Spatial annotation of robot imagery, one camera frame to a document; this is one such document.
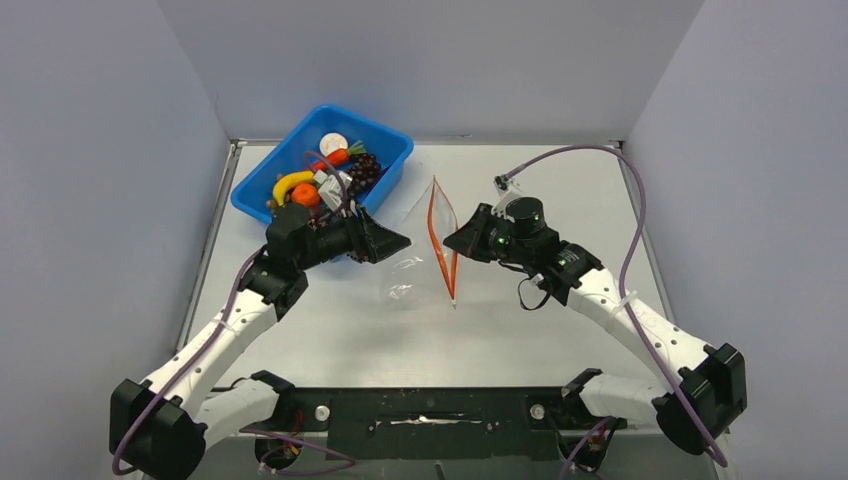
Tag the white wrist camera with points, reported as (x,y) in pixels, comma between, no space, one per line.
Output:
(508,191)
(331,190)

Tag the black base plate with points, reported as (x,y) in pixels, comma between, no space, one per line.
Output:
(434,423)

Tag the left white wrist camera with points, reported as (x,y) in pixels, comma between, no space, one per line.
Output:
(331,190)

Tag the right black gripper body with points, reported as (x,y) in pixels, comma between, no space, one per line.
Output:
(493,236)

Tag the yellow toy banana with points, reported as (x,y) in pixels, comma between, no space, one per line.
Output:
(285,183)

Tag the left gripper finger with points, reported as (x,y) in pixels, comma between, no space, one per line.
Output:
(386,244)
(373,229)

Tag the blue plastic bin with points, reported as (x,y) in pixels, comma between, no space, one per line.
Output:
(310,236)

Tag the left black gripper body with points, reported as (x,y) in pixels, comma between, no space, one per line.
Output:
(342,237)

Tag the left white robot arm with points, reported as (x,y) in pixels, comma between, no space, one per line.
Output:
(164,424)

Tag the orange toy carrot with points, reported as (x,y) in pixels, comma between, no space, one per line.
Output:
(338,157)

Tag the white round toy slice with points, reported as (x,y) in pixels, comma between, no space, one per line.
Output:
(332,142)

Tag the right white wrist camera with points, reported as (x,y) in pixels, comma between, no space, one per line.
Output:
(508,191)

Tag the clear zip top bag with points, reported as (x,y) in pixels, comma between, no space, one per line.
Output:
(425,273)

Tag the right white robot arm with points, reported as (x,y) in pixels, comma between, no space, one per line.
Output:
(698,389)

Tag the dark toy grape bunch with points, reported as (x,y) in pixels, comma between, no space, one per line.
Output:
(365,171)

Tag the orange toy tangerine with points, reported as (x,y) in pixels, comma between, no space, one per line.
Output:
(306,194)

